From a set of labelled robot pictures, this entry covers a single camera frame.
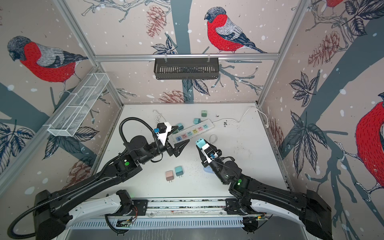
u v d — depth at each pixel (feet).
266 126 3.62
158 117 3.62
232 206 2.39
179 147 1.85
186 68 3.50
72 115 2.43
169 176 2.73
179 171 2.75
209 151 1.81
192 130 3.31
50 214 1.27
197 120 3.52
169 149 1.86
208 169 2.79
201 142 2.20
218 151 2.08
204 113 3.73
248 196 1.76
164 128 1.75
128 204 2.15
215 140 3.22
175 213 2.39
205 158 1.98
